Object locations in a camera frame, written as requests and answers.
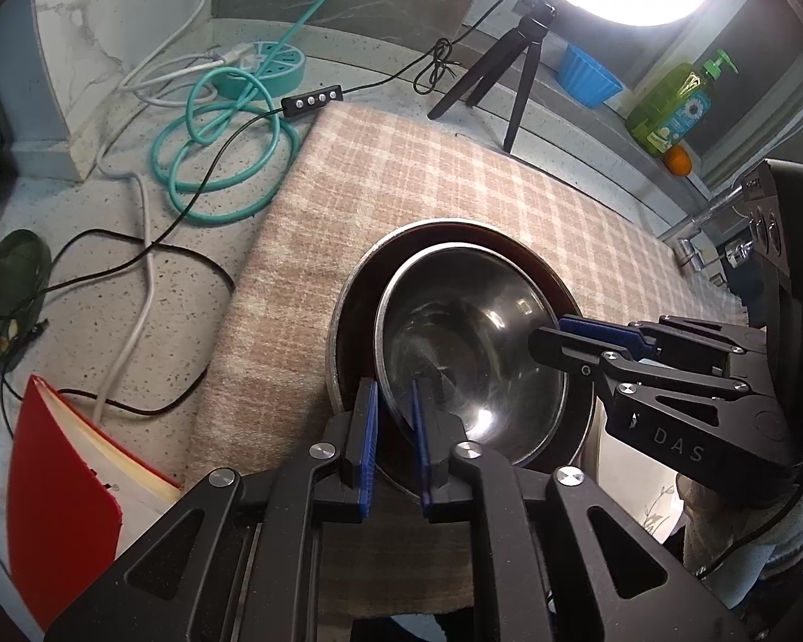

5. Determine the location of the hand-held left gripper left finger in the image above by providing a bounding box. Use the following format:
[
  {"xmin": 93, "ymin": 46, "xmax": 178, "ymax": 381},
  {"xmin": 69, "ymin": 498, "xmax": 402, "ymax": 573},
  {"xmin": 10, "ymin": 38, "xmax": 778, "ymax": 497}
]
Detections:
[{"xmin": 43, "ymin": 378, "xmax": 381, "ymax": 642}]

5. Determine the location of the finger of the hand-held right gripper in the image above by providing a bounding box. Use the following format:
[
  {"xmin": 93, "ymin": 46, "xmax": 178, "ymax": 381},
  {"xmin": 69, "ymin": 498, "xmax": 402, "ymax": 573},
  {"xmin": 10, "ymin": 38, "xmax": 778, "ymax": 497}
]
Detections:
[
  {"xmin": 528, "ymin": 326, "xmax": 752, "ymax": 410},
  {"xmin": 558, "ymin": 316, "xmax": 752, "ymax": 377}
]

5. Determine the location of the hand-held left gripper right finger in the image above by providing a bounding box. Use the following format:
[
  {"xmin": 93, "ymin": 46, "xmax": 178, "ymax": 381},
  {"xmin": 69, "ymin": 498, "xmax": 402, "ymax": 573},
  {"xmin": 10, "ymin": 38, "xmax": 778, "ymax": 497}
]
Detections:
[{"xmin": 410, "ymin": 378, "xmax": 751, "ymax": 642}]

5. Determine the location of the red steel bowl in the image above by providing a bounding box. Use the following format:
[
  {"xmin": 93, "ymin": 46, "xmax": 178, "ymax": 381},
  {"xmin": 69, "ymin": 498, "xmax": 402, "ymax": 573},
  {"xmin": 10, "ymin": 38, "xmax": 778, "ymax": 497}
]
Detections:
[{"xmin": 373, "ymin": 242, "xmax": 570, "ymax": 469}]

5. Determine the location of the large steel bowl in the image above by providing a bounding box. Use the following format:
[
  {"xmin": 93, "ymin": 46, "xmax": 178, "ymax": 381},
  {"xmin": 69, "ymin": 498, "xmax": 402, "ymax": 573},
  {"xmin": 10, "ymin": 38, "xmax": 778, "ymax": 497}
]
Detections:
[{"xmin": 325, "ymin": 219, "xmax": 598, "ymax": 502}]

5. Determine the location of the person's right forearm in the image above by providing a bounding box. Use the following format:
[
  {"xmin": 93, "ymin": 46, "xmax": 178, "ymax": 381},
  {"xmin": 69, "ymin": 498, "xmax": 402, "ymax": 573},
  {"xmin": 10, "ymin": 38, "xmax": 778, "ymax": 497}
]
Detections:
[{"xmin": 683, "ymin": 481, "xmax": 803, "ymax": 590}]

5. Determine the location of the white plate with leaf print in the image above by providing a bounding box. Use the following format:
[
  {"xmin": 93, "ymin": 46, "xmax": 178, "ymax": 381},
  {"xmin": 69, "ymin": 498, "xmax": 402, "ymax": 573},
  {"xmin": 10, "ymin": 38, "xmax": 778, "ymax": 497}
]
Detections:
[{"xmin": 592, "ymin": 408, "xmax": 687, "ymax": 539}]

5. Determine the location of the chrome faucet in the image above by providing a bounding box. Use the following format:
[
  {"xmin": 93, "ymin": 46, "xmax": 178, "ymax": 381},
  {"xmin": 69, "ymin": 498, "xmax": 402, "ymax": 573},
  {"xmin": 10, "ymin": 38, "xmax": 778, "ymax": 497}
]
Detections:
[{"xmin": 659, "ymin": 184, "xmax": 757, "ymax": 275}]

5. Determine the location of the green dish soap bottle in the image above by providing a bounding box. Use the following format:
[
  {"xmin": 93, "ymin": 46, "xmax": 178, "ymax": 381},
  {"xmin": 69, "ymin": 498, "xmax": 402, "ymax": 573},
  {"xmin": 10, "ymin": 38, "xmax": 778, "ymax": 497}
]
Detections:
[{"xmin": 625, "ymin": 49, "xmax": 738, "ymax": 150}]

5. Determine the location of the blue ribbed cup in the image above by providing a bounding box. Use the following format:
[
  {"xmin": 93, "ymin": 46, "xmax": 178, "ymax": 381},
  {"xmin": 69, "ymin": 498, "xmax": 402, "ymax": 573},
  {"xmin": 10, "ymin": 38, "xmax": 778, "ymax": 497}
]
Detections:
[{"xmin": 557, "ymin": 43, "xmax": 625, "ymax": 110}]

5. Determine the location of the checkered beige cloth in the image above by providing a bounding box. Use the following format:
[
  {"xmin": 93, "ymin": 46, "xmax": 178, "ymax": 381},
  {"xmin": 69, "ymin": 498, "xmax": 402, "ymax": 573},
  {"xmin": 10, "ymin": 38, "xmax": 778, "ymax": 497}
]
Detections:
[{"xmin": 187, "ymin": 103, "xmax": 751, "ymax": 616}]

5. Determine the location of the black tripod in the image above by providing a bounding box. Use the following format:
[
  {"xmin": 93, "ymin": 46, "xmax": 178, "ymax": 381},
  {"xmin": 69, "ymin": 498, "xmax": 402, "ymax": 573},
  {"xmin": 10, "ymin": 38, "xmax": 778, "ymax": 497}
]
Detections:
[{"xmin": 428, "ymin": 0, "xmax": 556, "ymax": 154}]

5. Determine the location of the red book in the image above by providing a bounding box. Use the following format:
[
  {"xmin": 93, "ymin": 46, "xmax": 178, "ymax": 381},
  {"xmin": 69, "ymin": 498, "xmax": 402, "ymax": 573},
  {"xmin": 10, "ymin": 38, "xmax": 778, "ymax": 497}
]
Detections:
[{"xmin": 6, "ymin": 374, "xmax": 183, "ymax": 631}]

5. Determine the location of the teal round power strip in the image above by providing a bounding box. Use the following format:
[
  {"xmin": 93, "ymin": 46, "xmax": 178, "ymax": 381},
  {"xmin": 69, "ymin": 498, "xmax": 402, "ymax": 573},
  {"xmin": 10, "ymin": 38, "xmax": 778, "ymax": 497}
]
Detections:
[{"xmin": 210, "ymin": 40, "xmax": 309, "ymax": 98}]

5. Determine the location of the dark green dish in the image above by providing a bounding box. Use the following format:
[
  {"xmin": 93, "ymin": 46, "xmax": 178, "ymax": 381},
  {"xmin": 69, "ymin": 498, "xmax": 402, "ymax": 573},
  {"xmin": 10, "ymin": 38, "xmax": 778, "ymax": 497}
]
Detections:
[{"xmin": 0, "ymin": 228, "xmax": 51, "ymax": 372}]

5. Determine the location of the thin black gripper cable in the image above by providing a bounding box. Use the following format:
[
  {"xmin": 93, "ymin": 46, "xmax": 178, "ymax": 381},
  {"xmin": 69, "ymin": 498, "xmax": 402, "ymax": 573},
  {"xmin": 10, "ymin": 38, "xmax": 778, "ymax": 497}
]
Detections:
[{"xmin": 696, "ymin": 488, "xmax": 803, "ymax": 576}]

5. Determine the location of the white cable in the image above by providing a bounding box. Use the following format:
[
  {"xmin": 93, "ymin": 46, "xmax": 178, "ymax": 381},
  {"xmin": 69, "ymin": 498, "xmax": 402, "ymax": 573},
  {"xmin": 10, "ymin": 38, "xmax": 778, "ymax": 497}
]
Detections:
[{"xmin": 94, "ymin": 0, "xmax": 242, "ymax": 419}]

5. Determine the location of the teal cable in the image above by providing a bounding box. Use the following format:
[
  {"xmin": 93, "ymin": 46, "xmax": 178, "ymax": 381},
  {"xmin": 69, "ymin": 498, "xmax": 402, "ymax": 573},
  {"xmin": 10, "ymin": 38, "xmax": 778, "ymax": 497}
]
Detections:
[{"xmin": 150, "ymin": 0, "xmax": 349, "ymax": 225}]

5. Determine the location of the black cable with inline control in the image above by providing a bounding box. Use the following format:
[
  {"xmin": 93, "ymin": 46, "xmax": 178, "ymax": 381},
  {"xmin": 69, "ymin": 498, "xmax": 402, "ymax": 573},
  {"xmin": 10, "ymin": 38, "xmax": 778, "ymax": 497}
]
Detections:
[{"xmin": 0, "ymin": 0, "xmax": 543, "ymax": 429}]

